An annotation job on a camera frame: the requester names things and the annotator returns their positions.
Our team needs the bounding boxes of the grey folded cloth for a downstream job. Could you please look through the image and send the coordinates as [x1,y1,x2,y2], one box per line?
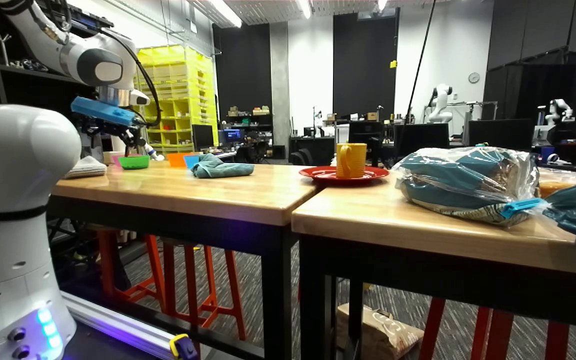
[62,155,108,180]

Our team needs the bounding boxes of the green bowl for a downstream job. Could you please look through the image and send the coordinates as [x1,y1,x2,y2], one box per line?
[118,155,151,170]

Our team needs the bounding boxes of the white small bottle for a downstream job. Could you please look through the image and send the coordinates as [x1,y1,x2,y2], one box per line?
[142,142,166,162]

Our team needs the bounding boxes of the orange bowl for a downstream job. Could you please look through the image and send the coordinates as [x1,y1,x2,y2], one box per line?
[166,152,202,169]

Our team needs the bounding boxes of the black shelf unit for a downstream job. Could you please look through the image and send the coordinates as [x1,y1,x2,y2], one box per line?
[0,0,115,117]

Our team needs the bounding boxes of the yellow shelf rack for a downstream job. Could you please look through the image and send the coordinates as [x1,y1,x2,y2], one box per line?
[134,44,219,154]

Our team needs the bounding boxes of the black monitor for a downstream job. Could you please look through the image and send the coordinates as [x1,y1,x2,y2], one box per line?
[191,123,216,150]

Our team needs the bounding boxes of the teal crumpled cloth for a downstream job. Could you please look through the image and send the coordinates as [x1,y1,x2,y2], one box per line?
[190,153,256,179]

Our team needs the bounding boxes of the black shelf with boxes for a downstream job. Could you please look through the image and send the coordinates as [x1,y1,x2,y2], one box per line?
[225,105,275,160]

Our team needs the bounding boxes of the orange stools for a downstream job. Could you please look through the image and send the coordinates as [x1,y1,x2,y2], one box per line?
[96,229,247,342]

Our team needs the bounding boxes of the red plate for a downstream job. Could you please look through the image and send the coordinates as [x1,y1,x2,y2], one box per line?
[298,165,391,183]

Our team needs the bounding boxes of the yellow and blue clamp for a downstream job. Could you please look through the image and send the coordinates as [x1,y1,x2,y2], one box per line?
[169,333,200,360]

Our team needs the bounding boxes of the yellow mug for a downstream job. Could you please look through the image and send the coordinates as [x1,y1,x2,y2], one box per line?
[335,142,368,180]

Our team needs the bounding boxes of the black pole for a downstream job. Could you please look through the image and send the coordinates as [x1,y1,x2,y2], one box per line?
[397,0,438,151]

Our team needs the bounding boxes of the row of black monitors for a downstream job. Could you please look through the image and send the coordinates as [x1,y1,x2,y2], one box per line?
[347,118,536,160]

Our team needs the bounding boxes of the brown paper bag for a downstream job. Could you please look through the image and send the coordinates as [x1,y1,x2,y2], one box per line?
[336,303,425,360]

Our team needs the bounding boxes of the clear bag of teal cloths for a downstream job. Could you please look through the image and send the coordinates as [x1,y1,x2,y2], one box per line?
[392,145,550,228]

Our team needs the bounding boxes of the red stools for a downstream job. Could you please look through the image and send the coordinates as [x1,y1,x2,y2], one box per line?
[419,297,571,360]

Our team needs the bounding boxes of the clear bag with orange contents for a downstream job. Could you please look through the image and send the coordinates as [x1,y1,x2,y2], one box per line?
[537,167,576,199]

